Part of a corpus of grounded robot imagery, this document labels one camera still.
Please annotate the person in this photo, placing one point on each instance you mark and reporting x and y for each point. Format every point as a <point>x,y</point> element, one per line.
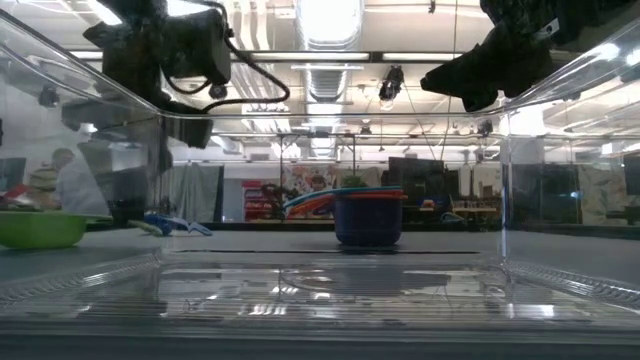
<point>47,177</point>
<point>82,192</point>

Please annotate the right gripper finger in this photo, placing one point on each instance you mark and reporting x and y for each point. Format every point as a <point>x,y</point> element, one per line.
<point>455,72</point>
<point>482,97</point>

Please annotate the small green background plant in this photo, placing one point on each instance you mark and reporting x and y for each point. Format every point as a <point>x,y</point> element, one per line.
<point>353,181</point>

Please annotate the black metal stand frame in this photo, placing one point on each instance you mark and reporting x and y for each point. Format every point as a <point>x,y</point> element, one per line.
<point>317,135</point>

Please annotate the black screen panel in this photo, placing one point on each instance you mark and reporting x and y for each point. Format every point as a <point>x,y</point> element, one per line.
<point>415,177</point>

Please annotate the clear plastic basket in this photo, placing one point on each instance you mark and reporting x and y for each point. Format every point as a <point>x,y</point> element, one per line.
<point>320,300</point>

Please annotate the black monitor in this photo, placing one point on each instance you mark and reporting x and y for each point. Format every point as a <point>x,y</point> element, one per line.
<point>12,175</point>

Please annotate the leaf pattern poster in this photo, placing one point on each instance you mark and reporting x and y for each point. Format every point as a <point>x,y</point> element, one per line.
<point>605,192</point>

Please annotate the teal measuring cup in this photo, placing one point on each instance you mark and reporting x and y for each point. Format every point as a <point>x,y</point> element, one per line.
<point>370,189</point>

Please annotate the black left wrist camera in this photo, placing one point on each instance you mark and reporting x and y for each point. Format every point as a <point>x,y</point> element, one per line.
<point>197,47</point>

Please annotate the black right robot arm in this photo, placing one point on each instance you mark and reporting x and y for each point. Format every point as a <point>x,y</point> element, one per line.
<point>575,15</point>

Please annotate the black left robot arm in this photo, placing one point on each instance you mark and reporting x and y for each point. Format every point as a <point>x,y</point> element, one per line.
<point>125,5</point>

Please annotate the purple measuring cup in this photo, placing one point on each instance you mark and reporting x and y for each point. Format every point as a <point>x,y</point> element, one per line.
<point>368,222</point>

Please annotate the small blue measuring cup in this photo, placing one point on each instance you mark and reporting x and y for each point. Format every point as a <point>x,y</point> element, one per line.
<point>172,224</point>

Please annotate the red shelf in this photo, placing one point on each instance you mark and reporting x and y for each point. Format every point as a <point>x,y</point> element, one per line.
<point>255,200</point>

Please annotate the silver ventilation duct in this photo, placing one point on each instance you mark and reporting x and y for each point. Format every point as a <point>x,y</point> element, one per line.
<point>327,85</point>

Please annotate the green measuring cup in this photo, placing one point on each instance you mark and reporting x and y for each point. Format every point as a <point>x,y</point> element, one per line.
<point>40,231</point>

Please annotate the black overhead light bar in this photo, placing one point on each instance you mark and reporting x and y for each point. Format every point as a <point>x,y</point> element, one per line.
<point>310,56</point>

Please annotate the red measuring cup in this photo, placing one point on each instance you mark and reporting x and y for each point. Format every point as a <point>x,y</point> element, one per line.
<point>372,193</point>

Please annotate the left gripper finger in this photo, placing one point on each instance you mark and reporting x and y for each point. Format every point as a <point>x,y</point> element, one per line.
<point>127,212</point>

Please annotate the grey curtain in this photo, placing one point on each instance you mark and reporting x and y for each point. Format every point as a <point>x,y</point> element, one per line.
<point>192,195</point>

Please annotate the floral poster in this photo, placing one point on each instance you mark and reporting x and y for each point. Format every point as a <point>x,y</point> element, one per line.
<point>305,177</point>

